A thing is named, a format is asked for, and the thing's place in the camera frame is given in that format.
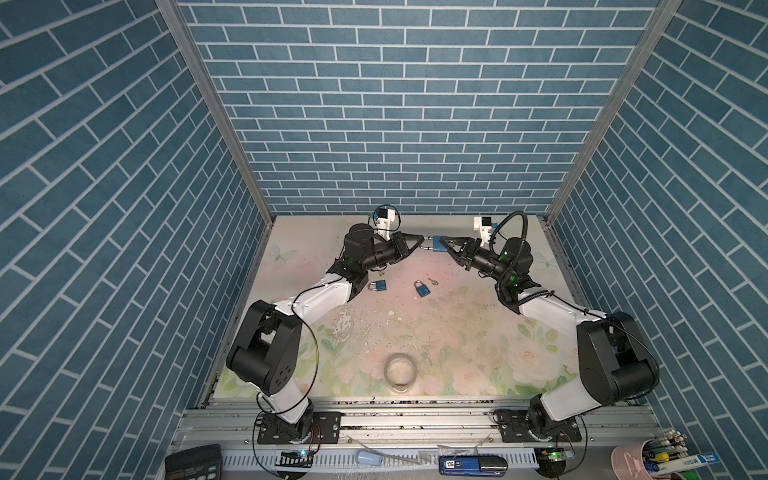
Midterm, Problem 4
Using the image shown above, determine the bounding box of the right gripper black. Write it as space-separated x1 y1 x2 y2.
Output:
441 239 510 286

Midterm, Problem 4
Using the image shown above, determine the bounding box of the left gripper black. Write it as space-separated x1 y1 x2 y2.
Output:
359 234 424 274

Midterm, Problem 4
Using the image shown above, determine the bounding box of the blue padlock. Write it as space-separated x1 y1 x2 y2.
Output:
414 280 431 298
420 236 447 253
368 280 387 292

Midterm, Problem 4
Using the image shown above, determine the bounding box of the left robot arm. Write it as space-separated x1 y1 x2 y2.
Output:
226 223 425 442

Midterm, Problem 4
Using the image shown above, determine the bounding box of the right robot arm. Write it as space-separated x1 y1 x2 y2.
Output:
439 211 660 441

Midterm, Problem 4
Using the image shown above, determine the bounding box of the clear tape roll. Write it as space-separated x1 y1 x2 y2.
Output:
383 353 418 393

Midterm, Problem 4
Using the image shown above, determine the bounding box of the blue black device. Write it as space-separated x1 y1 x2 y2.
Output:
438 455 508 478

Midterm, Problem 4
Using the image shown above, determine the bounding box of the light blue small object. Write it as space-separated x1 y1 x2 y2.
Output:
356 450 383 467

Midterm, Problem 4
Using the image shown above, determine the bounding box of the pink pen cup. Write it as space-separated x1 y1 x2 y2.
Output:
610 443 652 480

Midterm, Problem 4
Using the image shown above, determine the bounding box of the black calculator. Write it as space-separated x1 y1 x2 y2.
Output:
164 444 223 480

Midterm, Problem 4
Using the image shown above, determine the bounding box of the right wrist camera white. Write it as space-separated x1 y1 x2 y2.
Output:
473 216 496 247

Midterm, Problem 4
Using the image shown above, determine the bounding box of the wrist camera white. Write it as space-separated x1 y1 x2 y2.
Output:
371 204 401 240
473 216 496 247

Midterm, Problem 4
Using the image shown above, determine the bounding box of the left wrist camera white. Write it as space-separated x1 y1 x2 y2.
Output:
371 204 401 240

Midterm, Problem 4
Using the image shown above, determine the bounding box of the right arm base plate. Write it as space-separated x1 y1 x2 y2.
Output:
491 409 582 443

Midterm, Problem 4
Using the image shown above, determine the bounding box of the aluminium mounting rail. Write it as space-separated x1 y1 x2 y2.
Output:
171 397 661 450

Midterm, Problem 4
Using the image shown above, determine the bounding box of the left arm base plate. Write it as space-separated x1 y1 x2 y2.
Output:
256 410 341 445

